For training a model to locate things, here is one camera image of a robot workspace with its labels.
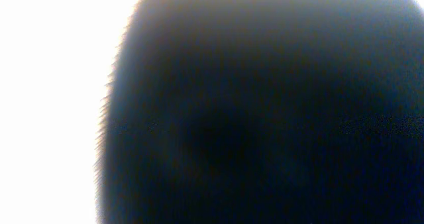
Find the blue Galaxy smartphone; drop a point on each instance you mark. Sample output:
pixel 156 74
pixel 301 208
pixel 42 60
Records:
pixel 265 111

